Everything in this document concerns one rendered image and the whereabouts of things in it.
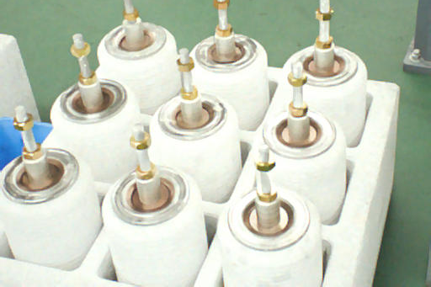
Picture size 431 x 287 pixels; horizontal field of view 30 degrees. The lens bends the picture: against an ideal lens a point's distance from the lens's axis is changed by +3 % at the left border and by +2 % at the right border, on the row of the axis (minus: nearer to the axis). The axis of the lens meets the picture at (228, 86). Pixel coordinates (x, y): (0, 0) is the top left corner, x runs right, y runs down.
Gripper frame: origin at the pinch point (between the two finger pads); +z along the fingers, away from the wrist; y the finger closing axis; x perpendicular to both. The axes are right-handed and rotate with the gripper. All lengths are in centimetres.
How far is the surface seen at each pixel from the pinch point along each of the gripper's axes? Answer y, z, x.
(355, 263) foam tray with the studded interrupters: 37.3, 17.6, -2.9
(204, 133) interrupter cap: 19.3, 10.0, -5.7
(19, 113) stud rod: 12.0, 1.7, -20.9
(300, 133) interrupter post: 27.2, 9.4, 0.6
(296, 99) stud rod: 26.5, 5.4, 0.8
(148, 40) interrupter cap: 1.0, 10.5, 1.1
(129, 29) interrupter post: 0.6, 7.8, -1.0
